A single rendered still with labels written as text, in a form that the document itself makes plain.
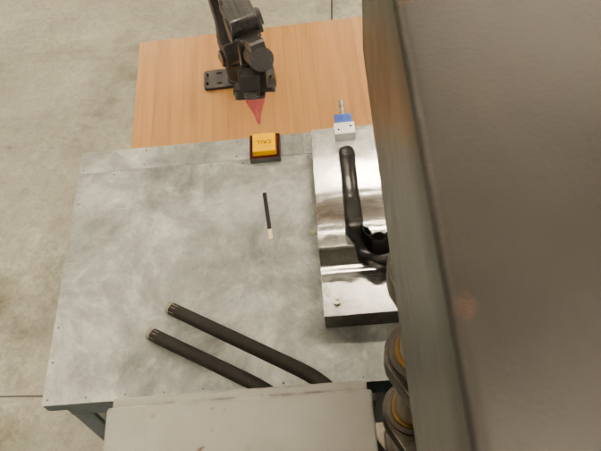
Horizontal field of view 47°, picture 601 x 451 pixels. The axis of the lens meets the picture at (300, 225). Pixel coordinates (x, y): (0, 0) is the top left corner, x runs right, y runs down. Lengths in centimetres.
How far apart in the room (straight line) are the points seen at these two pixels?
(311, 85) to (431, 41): 168
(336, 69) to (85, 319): 96
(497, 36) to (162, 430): 61
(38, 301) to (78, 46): 135
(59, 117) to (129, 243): 159
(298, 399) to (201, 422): 11
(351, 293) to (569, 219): 128
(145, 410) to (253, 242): 92
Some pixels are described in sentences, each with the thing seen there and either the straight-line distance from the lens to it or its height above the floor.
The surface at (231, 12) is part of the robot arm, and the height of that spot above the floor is 116.
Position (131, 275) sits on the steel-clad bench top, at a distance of 172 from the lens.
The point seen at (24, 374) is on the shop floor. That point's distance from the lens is 265.
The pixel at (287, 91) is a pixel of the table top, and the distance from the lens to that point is 198.
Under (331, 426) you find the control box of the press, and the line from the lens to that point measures 78.
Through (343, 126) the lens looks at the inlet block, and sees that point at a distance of 172.
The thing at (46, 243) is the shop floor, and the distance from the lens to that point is 289.
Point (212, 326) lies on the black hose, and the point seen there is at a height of 86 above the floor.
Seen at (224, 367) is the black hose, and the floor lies 87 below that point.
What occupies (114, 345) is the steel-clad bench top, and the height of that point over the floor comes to 80.
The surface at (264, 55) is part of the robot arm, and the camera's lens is 163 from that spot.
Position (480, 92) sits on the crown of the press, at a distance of 30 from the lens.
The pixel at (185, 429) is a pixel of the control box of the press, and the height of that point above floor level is 147.
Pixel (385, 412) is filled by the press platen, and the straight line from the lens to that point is 124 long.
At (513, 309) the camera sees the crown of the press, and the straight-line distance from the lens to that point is 24.
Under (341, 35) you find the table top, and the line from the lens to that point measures 213.
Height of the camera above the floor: 222
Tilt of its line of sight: 57 degrees down
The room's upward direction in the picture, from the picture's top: 9 degrees counter-clockwise
